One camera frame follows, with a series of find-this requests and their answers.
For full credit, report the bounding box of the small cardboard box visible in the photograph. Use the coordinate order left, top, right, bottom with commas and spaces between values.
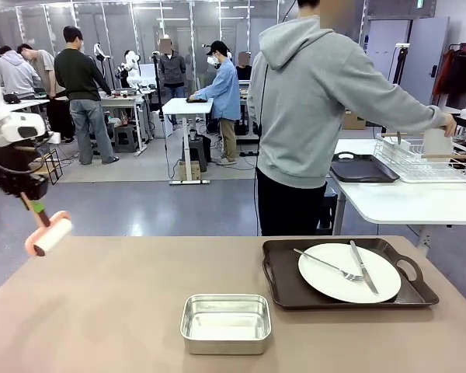
177, 159, 202, 183

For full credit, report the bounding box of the grey door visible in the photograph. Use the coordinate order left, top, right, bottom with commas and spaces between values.
398, 16, 450, 108

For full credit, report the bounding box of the man in grey t-shirt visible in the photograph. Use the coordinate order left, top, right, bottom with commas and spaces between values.
16, 42, 77, 143

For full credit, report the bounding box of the person in black top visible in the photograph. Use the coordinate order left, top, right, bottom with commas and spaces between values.
234, 51, 255, 85

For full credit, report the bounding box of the man in black sweater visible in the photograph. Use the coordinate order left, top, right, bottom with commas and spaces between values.
53, 25, 120, 166

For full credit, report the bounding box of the white standing desk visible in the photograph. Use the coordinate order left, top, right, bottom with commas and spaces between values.
161, 96, 214, 187

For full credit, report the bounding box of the white wire dish rack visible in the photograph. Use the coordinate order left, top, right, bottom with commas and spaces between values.
373, 131, 466, 184

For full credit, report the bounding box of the silver fork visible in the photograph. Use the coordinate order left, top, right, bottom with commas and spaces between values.
293, 248, 367, 283

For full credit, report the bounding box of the brown serving tray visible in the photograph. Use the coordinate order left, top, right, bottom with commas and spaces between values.
329, 151, 402, 184
262, 237, 440, 312

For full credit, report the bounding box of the person in blue shirt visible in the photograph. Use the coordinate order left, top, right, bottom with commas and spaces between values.
187, 39, 243, 167

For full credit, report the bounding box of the dark blue plastic stool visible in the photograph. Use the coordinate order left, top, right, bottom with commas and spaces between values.
318, 182, 340, 235

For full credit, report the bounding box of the white cutlery holder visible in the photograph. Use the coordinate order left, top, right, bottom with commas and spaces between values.
381, 136, 411, 157

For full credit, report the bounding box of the white workbench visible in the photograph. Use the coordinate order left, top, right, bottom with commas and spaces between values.
98, 86, 157, 157

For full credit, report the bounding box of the white office desk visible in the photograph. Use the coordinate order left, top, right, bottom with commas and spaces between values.
0, 98, 52, 114

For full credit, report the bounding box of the rectangular steel container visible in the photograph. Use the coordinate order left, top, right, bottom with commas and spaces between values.
180, 293, 273, 356

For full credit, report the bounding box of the black hanging garment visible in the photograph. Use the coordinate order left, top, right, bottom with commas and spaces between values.
446, 49, 466, 111

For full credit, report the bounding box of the person in dark jacket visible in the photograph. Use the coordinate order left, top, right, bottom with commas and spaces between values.
157, 36, 189, 130

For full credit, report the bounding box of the pink lint roller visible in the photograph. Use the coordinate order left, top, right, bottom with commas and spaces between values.
19, 191, 73, 258

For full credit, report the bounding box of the person's right forearm grey sleeve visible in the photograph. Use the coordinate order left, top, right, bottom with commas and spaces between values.
387, 82, 450, 132

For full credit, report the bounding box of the grey step stool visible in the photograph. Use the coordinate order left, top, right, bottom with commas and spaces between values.
113, 124, 136, 154

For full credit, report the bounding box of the white side table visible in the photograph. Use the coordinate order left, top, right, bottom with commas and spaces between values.
329, 138, 466, 248

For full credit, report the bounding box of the orange hanging jacket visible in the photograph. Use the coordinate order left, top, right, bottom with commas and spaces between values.
433, 49, 457, 96

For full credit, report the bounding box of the white background humanoid robot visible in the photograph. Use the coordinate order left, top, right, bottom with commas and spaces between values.
117, 49, 143, 89

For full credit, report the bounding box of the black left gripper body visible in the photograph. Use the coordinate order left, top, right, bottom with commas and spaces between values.
0, 145, 50, 202

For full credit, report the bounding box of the black light stand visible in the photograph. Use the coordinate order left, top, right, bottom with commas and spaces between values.
150, 50, 172, 182

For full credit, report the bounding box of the man in light grey hoodie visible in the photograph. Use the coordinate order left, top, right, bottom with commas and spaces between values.
0, 44, 42, 100

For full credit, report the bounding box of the black stand with white device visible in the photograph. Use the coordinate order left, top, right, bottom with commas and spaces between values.
388, 42, 411, 87

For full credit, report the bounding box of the person in grey hoodie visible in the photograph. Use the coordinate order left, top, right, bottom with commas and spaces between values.
247, 0, 457, 238

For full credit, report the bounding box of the open cardboard box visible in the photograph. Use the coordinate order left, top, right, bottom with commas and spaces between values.
341, 110, 368, 131

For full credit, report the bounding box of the person's right hand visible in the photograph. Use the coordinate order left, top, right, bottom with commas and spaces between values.
441, 115, 458, 138

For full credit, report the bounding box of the black stool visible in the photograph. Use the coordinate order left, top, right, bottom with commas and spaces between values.
181, 133, 213, 174

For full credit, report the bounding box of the silver knife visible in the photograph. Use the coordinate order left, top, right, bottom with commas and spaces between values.
349, 239, 380, 295

